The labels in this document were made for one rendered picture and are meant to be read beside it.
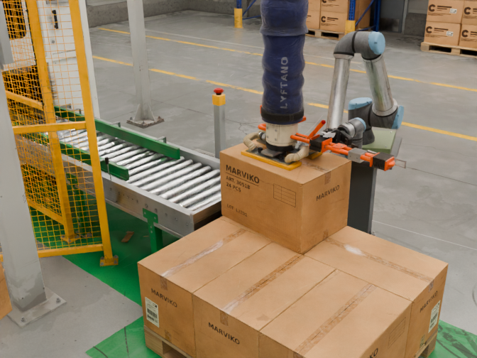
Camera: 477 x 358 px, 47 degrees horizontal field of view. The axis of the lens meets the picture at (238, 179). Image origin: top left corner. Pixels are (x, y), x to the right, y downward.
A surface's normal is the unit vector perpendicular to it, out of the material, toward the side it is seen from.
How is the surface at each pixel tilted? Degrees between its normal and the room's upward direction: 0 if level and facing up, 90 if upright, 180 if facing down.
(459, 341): 0
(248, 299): 0
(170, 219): 90
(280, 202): 90
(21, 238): 90
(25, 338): 0
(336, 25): 92
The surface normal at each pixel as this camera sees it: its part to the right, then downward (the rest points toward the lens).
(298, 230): -0.72, 0.31
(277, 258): -0.02, -0.91
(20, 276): 0.75, 0.27
